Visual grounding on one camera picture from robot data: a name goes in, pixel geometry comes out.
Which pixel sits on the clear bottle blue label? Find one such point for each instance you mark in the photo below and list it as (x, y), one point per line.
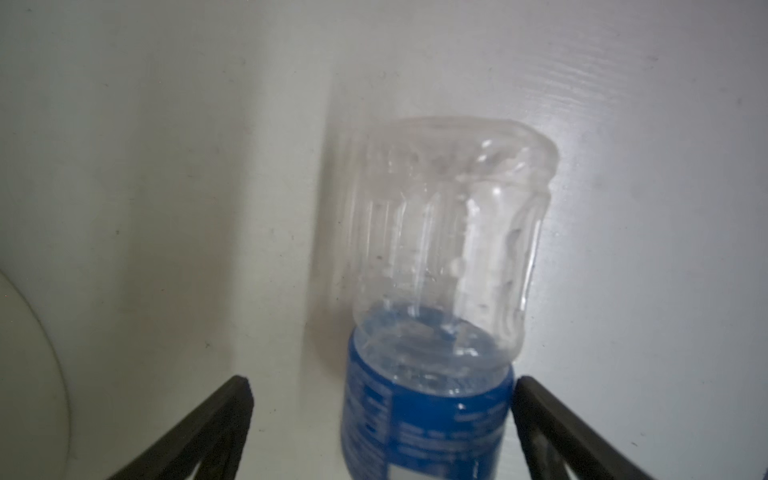
(446, 221)

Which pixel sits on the white ribbed trash bin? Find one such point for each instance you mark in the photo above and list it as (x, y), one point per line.
(35, 424)

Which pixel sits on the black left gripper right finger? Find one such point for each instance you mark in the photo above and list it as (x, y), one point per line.
(557, 444)

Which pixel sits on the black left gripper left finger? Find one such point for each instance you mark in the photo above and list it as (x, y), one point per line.
(207, 444)

